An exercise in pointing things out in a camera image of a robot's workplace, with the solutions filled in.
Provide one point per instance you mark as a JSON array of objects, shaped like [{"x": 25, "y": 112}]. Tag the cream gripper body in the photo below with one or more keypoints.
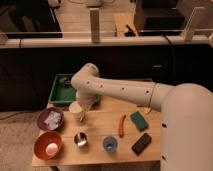
[{"x": 83, "y": 112}]

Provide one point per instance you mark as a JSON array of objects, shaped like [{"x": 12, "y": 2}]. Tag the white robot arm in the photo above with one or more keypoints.
[{"x": 186, "y": 115}]

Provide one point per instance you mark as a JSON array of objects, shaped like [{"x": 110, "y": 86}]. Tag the purple bowl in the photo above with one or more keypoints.
[{"x": 43, "y": 115}]

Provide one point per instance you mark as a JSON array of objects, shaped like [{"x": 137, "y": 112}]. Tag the red bowl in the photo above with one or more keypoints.
[{"x": 43, "y": 141}]

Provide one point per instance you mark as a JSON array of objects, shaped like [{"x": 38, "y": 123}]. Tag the green plastic tray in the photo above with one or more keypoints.
[{"x": 59, "y": 95}]

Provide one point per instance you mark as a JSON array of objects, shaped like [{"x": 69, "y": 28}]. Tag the dark tool in tray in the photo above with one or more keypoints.
[{"x": 65, "y": 81}]

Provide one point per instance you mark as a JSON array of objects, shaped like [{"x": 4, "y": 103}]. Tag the small steel cup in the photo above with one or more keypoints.
[{"x": 80, "y": 139}]

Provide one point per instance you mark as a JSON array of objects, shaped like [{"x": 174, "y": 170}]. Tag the crumpled white plastic wrap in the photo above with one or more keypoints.
[{"x": 53, "y": 120}]

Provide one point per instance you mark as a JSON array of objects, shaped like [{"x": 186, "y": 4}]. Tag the red chili pepper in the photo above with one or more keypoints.
[{"x": 121, "y": 126}]

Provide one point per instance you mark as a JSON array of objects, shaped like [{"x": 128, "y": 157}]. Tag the light wooden table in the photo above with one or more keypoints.
[{"x": 100, "y": 123}]

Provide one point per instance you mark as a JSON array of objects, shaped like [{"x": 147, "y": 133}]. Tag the blue glass cup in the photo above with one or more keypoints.
[{"x": 110, "y": 144}]

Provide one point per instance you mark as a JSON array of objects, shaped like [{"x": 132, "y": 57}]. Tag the white egg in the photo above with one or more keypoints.
[{"x": 51, "y": 149}]

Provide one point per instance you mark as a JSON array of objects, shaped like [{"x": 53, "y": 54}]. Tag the teal sponge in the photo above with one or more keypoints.
[{"x": 139, "y": 121}]

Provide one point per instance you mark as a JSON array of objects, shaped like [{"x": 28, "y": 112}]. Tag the black rectangular block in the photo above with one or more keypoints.
[{"x": 139, "y": 146}]

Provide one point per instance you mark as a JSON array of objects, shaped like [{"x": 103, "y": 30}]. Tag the black object on far table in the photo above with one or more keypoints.
[{"x": 129, "y": 32}]

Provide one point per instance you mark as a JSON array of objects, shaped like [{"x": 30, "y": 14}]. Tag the left white upright post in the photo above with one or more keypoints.
[{"x": 95, "y": 25}]

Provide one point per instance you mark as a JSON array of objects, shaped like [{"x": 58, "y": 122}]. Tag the white upright post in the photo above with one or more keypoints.
[
  {"x": 95, "y": 25},
  {"x": 193, "y": 21}
]

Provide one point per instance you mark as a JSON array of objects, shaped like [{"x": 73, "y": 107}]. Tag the right white upright post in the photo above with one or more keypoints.
[{"x": 193, "y": 21}]

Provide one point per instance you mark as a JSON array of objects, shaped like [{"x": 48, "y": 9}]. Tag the white horizontal rail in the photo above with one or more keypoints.
[{"x": 104, "y": 41}]

